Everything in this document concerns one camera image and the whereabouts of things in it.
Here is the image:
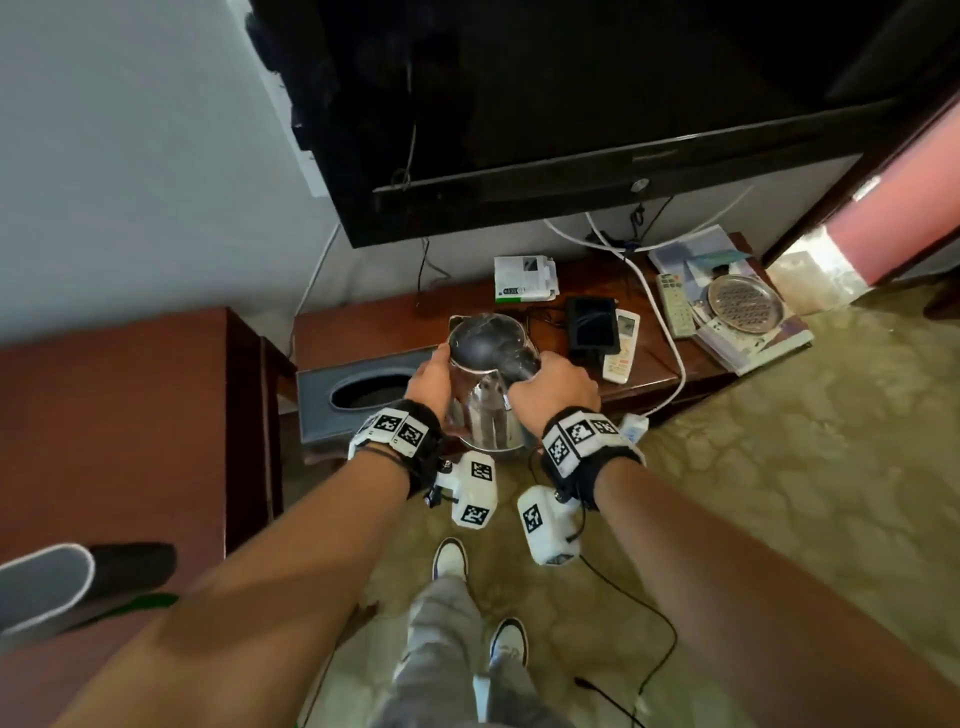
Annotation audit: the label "person's left hand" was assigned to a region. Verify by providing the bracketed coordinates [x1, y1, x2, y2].
[404, 343, 454, 421]

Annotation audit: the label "person's right hand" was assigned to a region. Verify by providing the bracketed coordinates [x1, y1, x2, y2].
[507, 350, 603, 440]

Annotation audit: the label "steel electric kettle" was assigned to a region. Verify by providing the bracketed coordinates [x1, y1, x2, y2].
[446, 312, 543, 460]

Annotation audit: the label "black tissue box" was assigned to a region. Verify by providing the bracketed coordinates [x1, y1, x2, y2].
[296, 344, 451, 451]

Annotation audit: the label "person's left forearm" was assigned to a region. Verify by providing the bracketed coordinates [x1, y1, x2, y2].
[52, 449, 410, 728]

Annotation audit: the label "person's right forearm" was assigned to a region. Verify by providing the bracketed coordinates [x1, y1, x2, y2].
[596, 457, 960, 728]

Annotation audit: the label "black square box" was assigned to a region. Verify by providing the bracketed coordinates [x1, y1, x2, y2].
[566, 296, 622, 369]

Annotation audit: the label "white remote control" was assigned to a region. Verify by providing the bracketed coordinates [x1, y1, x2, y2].
[601, 308, 643, 386]

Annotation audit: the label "low wooden television stand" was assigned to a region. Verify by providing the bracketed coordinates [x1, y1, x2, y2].
[290, 232, 759, 451]

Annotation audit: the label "green white box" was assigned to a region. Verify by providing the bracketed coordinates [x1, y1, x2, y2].
[493, 254, 561, 305]

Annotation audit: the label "grey remote control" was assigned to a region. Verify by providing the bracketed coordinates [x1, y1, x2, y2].
[656, 272, 699, 340]

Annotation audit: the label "white sneaker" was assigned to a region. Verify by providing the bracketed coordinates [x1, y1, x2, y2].
[432, 537, 470, 583]
[488, 617, 530, 669]

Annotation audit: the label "light grey trousers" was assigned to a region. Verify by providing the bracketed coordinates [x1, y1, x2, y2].
[371, 577, 571, 728]

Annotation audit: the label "black television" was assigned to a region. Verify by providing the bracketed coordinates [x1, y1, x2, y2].
[247, 0, 960, 250]

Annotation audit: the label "white power strip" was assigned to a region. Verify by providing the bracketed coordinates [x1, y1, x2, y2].
[224, 0, 331, 200]

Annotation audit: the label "red-brown wooden table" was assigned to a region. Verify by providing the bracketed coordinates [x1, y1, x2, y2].
[0, 307, 271, 728]

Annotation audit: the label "black grey sleeve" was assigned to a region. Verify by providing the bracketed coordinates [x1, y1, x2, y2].
[0, 542, 179, 654]

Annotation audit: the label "pink door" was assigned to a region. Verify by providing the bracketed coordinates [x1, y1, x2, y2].
[764, 104, 960, 316]

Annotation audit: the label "left wrist marker strap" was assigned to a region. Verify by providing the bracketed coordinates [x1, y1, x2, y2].
[347, 399, 444, 500]

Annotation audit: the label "wrist marker strap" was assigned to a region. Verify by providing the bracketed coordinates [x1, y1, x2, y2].
[347, 399, 444, 500]
[539, 406, 646, 511]

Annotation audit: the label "right wrist marker strap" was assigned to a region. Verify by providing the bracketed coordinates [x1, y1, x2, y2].
[539, 406, 646, 511]

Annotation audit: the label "black television cable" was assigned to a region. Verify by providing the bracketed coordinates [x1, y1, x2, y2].
[414, 238, 453, 310]

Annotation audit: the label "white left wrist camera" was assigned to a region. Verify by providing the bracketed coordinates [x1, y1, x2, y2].
[425, 449, 499, 531]

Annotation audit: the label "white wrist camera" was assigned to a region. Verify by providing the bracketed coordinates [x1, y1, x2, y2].
[516, 485, 586, 568]
[425, 449, 499, 531]

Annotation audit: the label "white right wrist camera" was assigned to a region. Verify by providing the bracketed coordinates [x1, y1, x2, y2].
[516, 485, 586, 568]

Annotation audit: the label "white power strip cable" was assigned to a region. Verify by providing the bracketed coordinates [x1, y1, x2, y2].
[288, 221, 343, 361]

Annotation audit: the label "tangled black cables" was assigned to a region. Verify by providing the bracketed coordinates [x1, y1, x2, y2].
[584, 194, 676, 253]

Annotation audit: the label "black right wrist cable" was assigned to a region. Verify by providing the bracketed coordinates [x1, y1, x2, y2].
[577, 554, 680, 706]

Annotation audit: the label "green cable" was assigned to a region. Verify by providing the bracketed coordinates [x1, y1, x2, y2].
[74, 592, 181, 620]

